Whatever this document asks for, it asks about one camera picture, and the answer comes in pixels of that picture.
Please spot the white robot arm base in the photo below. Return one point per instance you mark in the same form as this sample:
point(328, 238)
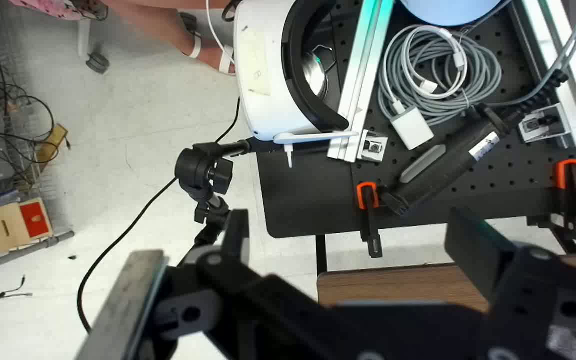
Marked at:
point(268, 66)

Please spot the aluminium extrusion rail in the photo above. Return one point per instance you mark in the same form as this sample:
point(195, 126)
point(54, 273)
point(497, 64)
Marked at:
point(569, 73)
point(362, 80)

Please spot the person's leg with sandal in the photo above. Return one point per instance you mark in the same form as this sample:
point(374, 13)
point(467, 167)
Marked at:
point(169, 22)

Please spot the white power adapter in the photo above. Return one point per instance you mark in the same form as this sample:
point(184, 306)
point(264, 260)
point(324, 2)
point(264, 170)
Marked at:
point(412, 128)

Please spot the yellow tool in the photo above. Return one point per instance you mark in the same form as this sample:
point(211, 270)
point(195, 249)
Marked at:
point(51, 143)

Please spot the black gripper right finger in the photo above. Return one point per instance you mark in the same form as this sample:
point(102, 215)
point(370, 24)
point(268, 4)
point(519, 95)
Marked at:
point(478, 249)

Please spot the orange black bar clamp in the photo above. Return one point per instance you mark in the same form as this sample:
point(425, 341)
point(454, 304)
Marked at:
point(368, 212)
point(570, 193)

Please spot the grey metal mounting bar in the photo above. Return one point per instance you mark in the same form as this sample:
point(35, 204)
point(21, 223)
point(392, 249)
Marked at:
point(125, 303)

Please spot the black perforated breadboard plate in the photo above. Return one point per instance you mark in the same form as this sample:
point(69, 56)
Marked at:
point(500, 180)

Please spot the blue round object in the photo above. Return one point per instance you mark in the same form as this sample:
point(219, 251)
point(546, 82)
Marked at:
point(448, 10)

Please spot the grey chair caster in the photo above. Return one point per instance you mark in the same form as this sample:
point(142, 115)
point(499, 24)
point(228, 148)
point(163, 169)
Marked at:
point(99, 62)

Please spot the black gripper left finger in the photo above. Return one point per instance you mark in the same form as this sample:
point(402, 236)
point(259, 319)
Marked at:
point(236, 233)

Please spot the red and white cardboard box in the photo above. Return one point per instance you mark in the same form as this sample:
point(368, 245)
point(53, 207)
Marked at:
point(19, 225)

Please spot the black device with white label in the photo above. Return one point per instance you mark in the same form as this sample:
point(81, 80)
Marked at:
point(448, 167)

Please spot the white rail end bracket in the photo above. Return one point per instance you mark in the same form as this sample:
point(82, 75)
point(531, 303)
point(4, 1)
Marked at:
point(544, 123)

